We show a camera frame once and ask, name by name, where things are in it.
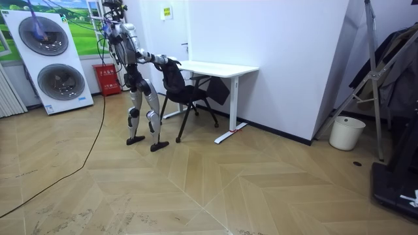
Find black office chair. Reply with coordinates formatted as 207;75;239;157
153;60;231;144

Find robot legs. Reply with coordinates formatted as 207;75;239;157
125;78;170;153

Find white desk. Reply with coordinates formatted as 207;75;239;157
162;59;260;145

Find robot body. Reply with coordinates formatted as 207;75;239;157
96;0;142;93

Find red fire extinguisher box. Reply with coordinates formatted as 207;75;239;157
91;63;123;97

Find white radiator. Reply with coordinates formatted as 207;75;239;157
0;63;29;119

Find white waste bin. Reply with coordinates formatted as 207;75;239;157
329;116;367;152

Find silver metal stand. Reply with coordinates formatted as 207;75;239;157
313;0;418;163

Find dark hanging coat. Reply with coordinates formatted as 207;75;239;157
347;23;418;119

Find black floor base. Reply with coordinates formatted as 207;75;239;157
371;107;418;220

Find yellow wall sign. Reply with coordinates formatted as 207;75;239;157
159;5;174;22

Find green landscape wall poster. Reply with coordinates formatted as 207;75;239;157
0;0;111;63

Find black floor cable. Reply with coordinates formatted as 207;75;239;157
0;93;107;219

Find cable bundle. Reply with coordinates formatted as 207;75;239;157
25;0;116;43

